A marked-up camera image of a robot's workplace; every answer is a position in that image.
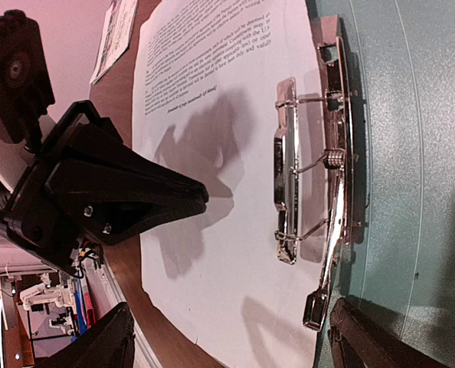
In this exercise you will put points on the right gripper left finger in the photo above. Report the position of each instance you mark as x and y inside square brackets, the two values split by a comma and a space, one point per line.
[108, 343]

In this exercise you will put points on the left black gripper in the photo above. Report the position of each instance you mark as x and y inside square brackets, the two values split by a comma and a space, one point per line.
[43, 161]

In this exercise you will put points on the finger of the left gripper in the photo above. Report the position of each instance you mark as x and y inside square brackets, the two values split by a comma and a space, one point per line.
[110, 222]

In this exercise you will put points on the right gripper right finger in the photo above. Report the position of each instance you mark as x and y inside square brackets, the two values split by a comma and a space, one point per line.
[357, 341]

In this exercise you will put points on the teal file folder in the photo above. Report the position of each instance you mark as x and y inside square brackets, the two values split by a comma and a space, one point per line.
[400, 267]

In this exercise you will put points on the white printed paper sheet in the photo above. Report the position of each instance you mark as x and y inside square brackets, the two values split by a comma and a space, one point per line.
[205, 88]

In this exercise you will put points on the chrome folder clip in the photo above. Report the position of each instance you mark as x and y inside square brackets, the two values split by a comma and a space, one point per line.
[313, 165]

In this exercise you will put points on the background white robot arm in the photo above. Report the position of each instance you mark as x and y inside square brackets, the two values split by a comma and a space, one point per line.
[79, 315]

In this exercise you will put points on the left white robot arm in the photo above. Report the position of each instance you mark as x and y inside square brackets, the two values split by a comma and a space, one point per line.
[72, 182]

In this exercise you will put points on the colourful printed leaflet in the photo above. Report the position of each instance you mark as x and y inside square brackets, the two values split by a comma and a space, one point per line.
[115, 37]

